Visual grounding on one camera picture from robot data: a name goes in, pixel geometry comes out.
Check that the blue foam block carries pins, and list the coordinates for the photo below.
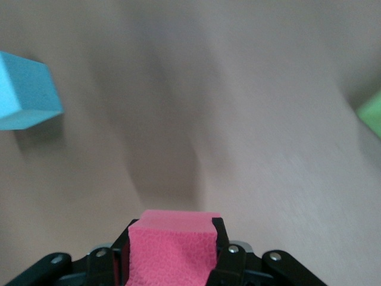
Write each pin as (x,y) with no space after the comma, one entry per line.
(26,89)

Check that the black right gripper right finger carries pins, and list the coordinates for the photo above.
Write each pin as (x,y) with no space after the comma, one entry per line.
(253,268)

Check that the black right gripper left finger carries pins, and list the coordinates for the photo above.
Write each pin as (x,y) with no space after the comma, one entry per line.
(89,268)

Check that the red foam block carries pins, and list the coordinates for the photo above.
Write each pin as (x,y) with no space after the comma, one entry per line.
(172,253)

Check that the brown paper table cover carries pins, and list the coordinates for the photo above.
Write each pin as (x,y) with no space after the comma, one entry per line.
(208,119)

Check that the green foam block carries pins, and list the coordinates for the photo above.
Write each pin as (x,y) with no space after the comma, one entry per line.
(370,113)

